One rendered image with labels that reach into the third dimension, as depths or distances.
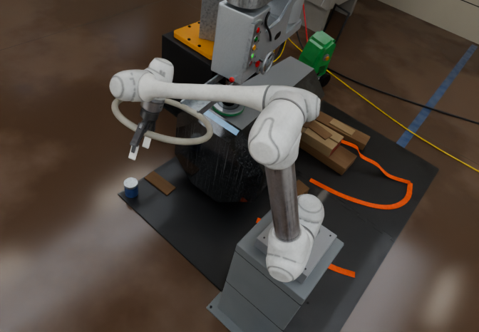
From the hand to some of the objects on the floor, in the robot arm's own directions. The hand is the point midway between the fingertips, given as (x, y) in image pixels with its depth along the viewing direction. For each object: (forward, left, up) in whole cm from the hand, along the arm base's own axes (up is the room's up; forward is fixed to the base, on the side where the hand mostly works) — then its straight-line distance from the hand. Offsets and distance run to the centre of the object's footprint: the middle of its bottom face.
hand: (139, 150), depth 158 cm
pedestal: (+70, -167, -116) cm, 215 cm away
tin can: (+54, -41, -113) cm, 132 cm away
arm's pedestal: (-70, -20, -120) cm, 140 cm away
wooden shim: (+43, -61, -114) cm, 136 cm away
